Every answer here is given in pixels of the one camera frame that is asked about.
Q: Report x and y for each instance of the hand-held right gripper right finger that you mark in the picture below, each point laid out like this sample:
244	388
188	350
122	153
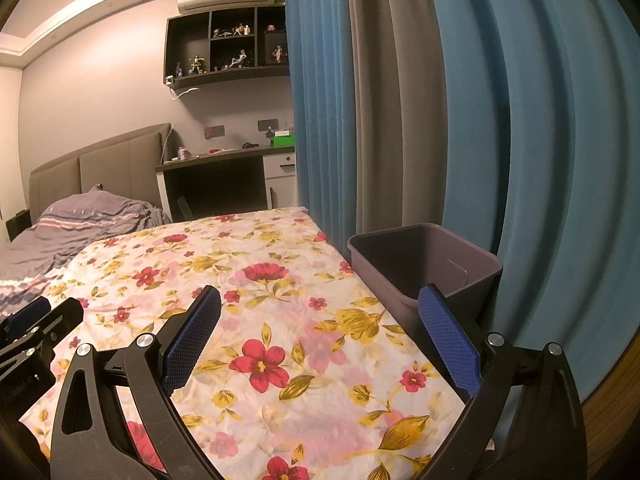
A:
447	340

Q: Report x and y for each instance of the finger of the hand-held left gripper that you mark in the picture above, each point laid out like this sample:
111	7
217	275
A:
62	317
27	314

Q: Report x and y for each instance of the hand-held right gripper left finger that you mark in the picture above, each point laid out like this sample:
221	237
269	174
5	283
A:
190	337

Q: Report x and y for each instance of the grey plastic bin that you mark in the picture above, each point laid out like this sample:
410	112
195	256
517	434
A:
385	280

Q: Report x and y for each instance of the grey striped duvet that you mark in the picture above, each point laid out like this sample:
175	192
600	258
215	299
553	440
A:
75	230

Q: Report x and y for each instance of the dark bedside box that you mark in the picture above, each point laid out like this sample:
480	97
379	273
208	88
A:
19	226

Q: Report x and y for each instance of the floral tablecloth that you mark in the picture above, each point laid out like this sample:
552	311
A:
300	310

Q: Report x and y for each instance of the brown padded bed headboard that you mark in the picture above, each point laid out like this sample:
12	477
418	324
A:
115	170

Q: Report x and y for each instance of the dark desk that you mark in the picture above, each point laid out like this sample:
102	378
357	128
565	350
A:
215	156

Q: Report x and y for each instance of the white jar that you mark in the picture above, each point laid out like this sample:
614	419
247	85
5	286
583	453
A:
183	153

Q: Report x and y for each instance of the white drawer cabinet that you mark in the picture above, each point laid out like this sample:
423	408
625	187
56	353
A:
280	165

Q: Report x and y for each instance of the green box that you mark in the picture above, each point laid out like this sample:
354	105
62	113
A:
284	140

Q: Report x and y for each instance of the blue curtain panel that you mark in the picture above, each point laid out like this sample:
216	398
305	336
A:
525	135
320	110

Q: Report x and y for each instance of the grey curtain panel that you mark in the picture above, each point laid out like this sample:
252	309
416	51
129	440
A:
395	110

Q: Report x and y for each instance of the group of small figurines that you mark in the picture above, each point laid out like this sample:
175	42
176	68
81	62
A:
197	64

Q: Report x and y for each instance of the dark wall socket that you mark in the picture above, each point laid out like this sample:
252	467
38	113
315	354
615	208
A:
267	125
214	132

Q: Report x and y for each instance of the dark wall shelf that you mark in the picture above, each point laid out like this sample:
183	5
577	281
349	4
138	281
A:
187	45

